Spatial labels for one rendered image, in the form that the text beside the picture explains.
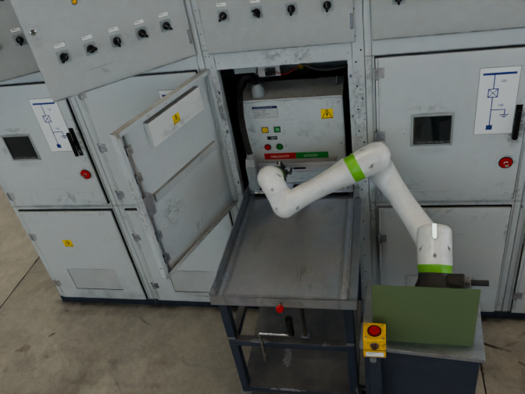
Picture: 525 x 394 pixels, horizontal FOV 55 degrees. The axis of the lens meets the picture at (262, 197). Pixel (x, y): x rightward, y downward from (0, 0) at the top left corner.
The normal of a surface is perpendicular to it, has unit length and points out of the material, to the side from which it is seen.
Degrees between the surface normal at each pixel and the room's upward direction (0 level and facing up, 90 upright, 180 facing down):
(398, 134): 90
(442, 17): 90
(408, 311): 90
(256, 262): 0
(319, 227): 0
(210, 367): 0
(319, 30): 90
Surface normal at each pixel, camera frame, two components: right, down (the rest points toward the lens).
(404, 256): -0.18, 0.59
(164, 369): -0.15, -0.80
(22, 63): 0.37, 0.49
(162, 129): 0.86, 0.18
